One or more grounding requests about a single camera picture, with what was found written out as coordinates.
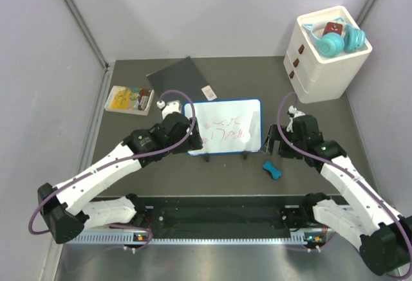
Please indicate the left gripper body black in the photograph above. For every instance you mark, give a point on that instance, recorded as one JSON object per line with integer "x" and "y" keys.
{"x": 192, "y": 143}

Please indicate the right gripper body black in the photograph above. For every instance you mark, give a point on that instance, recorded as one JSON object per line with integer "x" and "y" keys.
{"x": 287, "y": 151}

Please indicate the blue whiteboard eraser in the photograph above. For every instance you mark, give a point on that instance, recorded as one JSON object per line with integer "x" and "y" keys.
{"x": 271, "y": 170}

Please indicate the blue framed whiteboard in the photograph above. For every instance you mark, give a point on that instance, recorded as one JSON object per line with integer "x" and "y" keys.
{"x": 228, "y": 126}

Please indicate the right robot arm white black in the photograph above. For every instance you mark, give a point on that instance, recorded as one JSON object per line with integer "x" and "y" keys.
{"x": 380, "y": 233}

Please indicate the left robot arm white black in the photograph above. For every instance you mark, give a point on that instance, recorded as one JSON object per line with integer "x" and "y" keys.
{"x": 70, "y": 207}

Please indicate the yellow picture book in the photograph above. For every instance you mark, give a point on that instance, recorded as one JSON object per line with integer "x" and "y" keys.
{"x": 129, "y": 100}

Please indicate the dark grey notebook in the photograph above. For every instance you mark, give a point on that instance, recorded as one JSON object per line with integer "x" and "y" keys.
{"x": 182, "y": 76}

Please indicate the white drawer cabinet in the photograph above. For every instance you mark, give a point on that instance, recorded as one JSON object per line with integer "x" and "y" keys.
{"x": 316, "y": 78}

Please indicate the teal headphones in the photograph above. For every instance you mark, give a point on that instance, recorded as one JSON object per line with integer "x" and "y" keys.
{"x": 330, "y": 45}

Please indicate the brown square toy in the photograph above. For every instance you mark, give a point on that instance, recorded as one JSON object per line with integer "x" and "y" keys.
{"x": 332, "y": 27}

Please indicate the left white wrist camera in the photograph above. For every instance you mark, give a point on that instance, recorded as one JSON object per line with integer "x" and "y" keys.
{"x": 167, "y": 108}

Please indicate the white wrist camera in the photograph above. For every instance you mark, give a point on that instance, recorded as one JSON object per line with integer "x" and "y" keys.
{"x": 293, "y": 113}
{"x": 167, "y": 108}

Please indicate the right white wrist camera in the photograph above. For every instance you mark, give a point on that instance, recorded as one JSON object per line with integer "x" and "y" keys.
{"x": 293, "y": 113}

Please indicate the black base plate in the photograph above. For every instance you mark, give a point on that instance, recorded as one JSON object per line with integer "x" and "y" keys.
{"x": 223, "y": 217}

